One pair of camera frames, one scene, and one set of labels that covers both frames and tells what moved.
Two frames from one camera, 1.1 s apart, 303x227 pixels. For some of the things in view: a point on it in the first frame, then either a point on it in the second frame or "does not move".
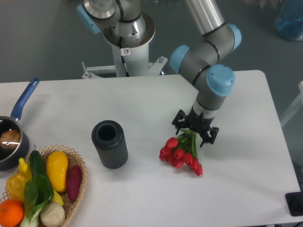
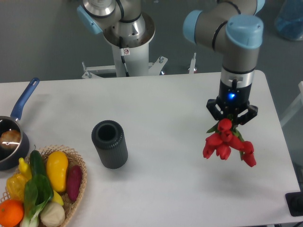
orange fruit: (11, 213) does not move
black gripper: (197, 123) → (232, 100)
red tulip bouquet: (182, 150) → (223, 137)
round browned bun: (10, 139) does not move
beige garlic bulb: (53, 215) does not move
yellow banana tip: (57, 198) does not move
